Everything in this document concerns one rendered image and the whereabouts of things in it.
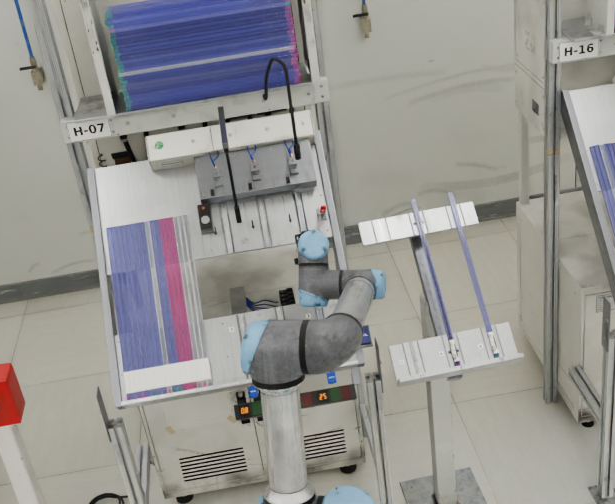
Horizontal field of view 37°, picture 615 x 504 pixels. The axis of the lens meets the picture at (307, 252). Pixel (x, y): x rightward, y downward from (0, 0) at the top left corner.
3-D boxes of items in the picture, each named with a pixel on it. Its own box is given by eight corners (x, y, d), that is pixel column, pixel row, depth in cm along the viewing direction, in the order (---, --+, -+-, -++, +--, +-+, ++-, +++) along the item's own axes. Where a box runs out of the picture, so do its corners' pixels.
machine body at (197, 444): (367, 476, 316) (350, 329, 286) (167, 513, 313) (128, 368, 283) (338, 366, 373) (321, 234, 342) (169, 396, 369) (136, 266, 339)
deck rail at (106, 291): (126, 408, 256) (122, 406, 250) (119, 410, 256) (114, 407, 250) (97, 174, 276) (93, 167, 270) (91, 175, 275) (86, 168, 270)
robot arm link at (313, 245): (298, 262, 226) (298, 228, 227) (297, 265, 237) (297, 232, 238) (329, 262, 226) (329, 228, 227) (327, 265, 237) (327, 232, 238)
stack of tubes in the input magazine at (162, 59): (302, 83, 260) (290, -12, 247) (125, 111, 258) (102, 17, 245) (297, 69, 271) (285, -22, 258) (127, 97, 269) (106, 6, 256)
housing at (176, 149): (315, 152, 279) (315, 134, 265) (155, 179, 276) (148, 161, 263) (310, 128, 281) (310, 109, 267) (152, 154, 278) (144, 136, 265)
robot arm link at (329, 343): (356, 332, 184) (385, 257, 230) (303, 332, 186) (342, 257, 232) (359, 384, 187) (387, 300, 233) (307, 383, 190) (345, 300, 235)
